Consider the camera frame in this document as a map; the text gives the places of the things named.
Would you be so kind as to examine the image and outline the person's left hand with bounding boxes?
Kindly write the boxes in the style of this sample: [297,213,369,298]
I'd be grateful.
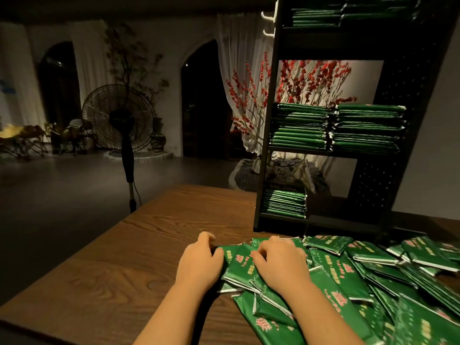
[175,231,226,295]

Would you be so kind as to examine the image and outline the black metal shelf rack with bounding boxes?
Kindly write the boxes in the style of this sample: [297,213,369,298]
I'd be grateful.
[253,0,460,238]

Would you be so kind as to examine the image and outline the dark vase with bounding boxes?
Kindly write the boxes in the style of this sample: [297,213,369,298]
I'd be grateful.
[149,116,168,153]

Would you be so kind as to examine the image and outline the person's left forearm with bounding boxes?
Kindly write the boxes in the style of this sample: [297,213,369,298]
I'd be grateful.
[133,284,213,345]

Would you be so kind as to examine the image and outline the person's right forearm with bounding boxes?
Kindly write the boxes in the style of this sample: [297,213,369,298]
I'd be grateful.
[284,284,366,345]

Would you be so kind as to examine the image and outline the person's right hand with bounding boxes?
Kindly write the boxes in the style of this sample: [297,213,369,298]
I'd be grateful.
[249,236,311,300]

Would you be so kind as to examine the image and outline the bare branched tree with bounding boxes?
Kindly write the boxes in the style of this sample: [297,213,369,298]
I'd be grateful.
[103,21,171,112]

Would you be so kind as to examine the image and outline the red berry branches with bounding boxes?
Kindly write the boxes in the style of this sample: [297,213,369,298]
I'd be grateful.
[226,55,358,141]

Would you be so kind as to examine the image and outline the pile of green packets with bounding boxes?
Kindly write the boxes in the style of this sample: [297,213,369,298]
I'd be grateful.
[218,233,460,345]

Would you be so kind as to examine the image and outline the white curtain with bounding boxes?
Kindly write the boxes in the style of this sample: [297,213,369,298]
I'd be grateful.
[68,21,116,105]
[216,12,276,157]

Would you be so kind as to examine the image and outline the black standing fan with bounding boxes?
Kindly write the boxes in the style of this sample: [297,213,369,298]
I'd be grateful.
[81,84,158,214]

